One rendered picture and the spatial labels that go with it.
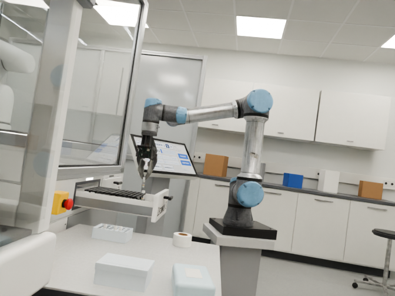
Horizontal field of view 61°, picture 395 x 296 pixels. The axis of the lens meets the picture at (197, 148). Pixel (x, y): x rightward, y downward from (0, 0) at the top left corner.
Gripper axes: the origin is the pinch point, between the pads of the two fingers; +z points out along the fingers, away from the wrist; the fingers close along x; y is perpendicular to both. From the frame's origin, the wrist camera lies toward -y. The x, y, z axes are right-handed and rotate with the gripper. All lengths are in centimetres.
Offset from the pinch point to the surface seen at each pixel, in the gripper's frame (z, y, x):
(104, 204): 11.7, 19.1, -10.2
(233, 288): 46, -9, 46
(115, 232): 18.5, 34.3, 0.7
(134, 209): 12.2, 18.6, 2.1
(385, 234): 40, -205, 198
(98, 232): 19.2, 34.4, -5.4
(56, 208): 11.2, 43.2, -17.6
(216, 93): -106, -320, 6
